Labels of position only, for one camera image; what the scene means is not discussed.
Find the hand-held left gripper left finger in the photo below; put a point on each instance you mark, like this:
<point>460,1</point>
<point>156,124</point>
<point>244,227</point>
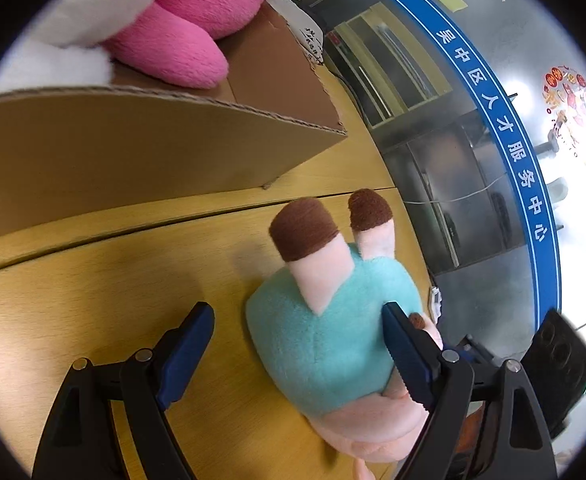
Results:
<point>185,355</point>

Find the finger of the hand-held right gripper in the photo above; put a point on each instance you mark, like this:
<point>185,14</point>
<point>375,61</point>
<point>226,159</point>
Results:
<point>478,352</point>

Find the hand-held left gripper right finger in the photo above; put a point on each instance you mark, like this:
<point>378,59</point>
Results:
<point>405,360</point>

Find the teal and peach plush doll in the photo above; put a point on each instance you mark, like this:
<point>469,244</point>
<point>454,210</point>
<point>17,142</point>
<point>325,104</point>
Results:
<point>323,340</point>

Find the brown cardboard box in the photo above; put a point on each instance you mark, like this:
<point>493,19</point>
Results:
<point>123,150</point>

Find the wooden desktop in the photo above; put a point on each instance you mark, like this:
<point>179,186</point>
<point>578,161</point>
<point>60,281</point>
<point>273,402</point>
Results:
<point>98,305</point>

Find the blue band sign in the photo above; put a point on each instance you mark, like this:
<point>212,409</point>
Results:
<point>493,125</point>

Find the red window decoration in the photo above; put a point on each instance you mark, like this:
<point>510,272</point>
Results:
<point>575,110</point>

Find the shelf behind glass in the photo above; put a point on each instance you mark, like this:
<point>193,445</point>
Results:
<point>398,65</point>

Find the panda plush toy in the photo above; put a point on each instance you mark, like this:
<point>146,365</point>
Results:
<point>48,67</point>

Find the pink plush toy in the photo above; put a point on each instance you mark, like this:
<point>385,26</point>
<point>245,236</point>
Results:
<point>198,10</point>

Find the yellow sticky note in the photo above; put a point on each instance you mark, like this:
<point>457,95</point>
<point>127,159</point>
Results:
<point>453,1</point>

